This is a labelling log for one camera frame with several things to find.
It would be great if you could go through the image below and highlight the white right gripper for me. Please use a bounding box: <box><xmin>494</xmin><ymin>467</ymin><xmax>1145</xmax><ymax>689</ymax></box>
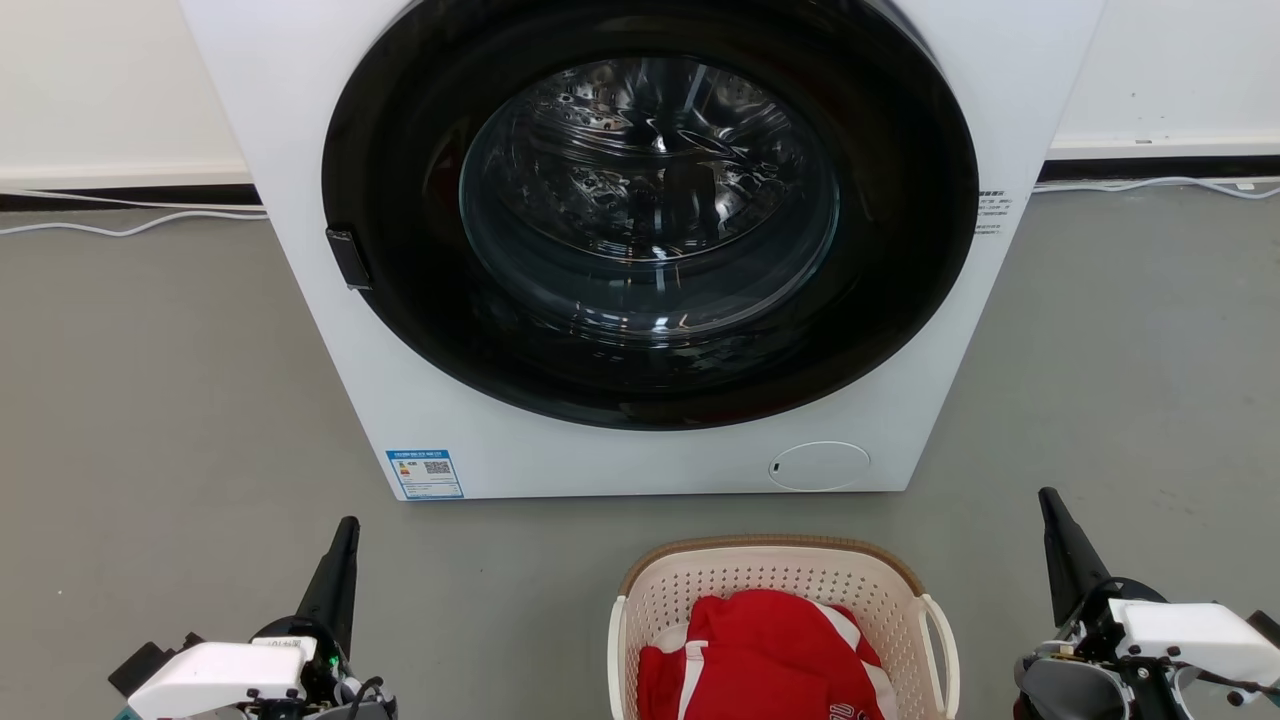
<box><xmin>1038</xmin><ymin>487</ymin><xmax>1280</xmax><ymax>703</ymax></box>

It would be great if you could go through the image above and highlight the steel washing drum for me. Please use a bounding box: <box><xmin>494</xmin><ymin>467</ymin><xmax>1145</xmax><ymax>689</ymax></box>
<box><xmin>462</xmin><ymin>57</ymin><xmax>841</xmax><ymax>347</ymax></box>

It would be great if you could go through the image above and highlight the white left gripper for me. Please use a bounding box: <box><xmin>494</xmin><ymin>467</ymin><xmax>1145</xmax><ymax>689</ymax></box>
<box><xmin>128</xmin><ymin>516</ymin><xmax>361</xmax><ymax>720</ymax></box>

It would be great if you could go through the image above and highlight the round white filter cover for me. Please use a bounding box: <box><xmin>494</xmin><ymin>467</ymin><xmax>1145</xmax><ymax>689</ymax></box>
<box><xmin>768</xmin><ymin>441</ymin><xmax>871</xmax><ymax>492</ymax></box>

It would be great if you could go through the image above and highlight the beige perforated laundry basket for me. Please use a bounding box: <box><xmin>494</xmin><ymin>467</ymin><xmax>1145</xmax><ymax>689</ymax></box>
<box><xmin>608</xmin><ymin>535</ymin><xmax>961</xmax><ymax>720</ymax></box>

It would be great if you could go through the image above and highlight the blue energy label sticker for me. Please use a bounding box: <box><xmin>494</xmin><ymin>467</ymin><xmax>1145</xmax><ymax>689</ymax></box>
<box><xmin>386</xmin><ymin>449</ymin><xmax>465</xmax><ymax>500</ymax></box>

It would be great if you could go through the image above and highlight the white floor cable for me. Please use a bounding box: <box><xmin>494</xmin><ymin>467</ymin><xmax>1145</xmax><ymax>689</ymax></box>
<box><xmin>1034</xmin><ymin>176</ymin><xmax>1280</xmax><ymax>201</ymax></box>
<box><xmin>0</xmin><ymin>209</ymin><xmax>269</xmax><ymax>239</ymax></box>

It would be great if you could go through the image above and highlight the small black text label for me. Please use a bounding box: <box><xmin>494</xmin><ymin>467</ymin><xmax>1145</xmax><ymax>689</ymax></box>
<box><xmin>975</xmin><ymin>189</ymin><xmax>1014</xmax><ymax>237</ymax></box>

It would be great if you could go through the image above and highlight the round black washer door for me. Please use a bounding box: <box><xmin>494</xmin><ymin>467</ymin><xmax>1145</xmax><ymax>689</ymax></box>
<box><xmin>322</xmin><ymin>0</ymin><xmax>980</xmax><ymax>431</ymax></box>

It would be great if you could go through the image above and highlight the black washer door handle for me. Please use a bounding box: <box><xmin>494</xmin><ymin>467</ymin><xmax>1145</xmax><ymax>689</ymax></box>
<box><xmin>326</xmin><ymin>229</ymin><xmax>373</xmax><ymax>292</ymax></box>

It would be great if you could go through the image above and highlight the red garment with white stripes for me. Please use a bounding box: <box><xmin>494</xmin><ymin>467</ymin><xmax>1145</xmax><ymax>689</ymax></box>
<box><xmin>637</xmin><ymin>589</ymin><xmax>899</xmax><ymax>720</ymax></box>

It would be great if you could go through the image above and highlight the white front-load washing machine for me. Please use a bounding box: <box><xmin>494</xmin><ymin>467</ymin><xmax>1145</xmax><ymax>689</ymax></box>
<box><xmin>180</xmin><ymin>0</ymin><xmax>1108</xmax><ymax>501</ymax></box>

